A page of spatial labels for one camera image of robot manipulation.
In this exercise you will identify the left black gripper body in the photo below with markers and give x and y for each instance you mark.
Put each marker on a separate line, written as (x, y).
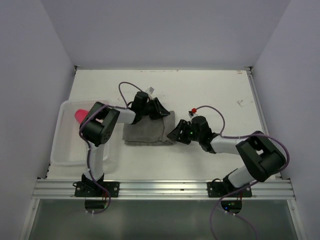
(152, 109)

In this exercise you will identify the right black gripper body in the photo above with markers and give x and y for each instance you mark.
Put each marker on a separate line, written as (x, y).
(188, 133)

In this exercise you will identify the grey towel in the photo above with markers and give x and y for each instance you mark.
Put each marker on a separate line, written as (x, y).
(149, 132)

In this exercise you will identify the pink towel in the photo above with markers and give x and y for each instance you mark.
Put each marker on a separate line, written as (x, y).
(80, 115)

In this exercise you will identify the clear plastic basket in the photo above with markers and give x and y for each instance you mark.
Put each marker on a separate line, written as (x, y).
(68, 149)

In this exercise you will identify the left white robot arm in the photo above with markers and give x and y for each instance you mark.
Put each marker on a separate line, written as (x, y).
(97, 128)

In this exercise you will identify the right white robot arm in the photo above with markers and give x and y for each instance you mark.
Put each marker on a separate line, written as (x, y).
(261, 158)

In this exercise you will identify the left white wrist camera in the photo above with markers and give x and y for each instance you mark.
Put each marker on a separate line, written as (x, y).
(150, 90)

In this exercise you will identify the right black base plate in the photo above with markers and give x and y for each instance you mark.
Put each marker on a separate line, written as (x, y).
(218, 188)

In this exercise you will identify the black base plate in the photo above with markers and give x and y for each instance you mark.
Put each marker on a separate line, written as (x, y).
(218, 188)
(112, 188)

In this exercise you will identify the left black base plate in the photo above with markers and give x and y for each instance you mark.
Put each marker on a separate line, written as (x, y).
(112, 188)

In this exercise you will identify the aluminium mounting rail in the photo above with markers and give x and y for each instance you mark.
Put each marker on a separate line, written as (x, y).
(59, 189)

